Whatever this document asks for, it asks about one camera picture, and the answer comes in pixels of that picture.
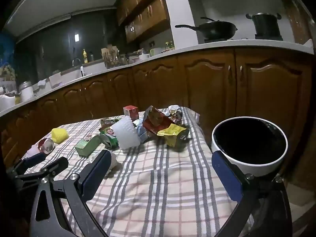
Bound green carton box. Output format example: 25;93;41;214
74;135;101;157

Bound green foil snack bag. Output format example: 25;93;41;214
99;118;119;150

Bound white foam block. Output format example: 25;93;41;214
111;116;140;149

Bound yellow foil snack wrapper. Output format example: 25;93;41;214
157;124;189;148

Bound red small carton box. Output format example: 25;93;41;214
123;105;139;121

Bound cartoon print wrapper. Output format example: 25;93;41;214
168;105;183;125

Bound red foil snack bag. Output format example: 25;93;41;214
142;105;174;135

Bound blue white paper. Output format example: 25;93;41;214
133;119;148;143

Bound white round trash bin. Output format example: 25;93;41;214
211;116;289;177

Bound wooden lower kitchen cabinets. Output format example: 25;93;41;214
1;48;315;167

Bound wooden kitchen cabinets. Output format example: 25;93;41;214
1;48;315;167
116;0;170;44

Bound wooden upper kitchen cabinets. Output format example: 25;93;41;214
116;0;170;44

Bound white crumpled tissue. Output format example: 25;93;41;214
105;151;118;176

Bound yellow crumpled ball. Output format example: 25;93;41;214
51;128;69;144

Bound crushed red metal can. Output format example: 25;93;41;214
38;138;55;155

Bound plaid checked tablecloth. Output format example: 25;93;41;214
21;106;255;237

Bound white jar with lid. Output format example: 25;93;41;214
19;81;34;102

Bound yellow oil bottle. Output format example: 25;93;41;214
83;49;88;64

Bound knife and utensil rack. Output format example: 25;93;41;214
101;44;120;69

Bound black wok pan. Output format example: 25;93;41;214
175;17;238;42

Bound black cooking pot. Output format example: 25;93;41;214
245;13;283;41

